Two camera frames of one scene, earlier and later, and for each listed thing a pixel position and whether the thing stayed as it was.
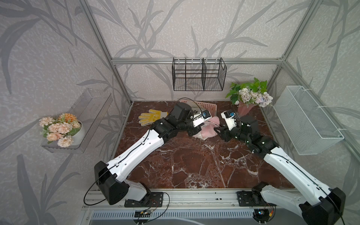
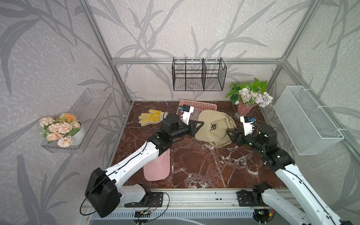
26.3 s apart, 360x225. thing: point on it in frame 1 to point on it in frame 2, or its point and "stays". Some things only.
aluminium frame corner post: (314, 5) stays
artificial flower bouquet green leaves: (255, 92) stays
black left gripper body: (191, 130) stays
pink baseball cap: (207, 130) to (159, 168)
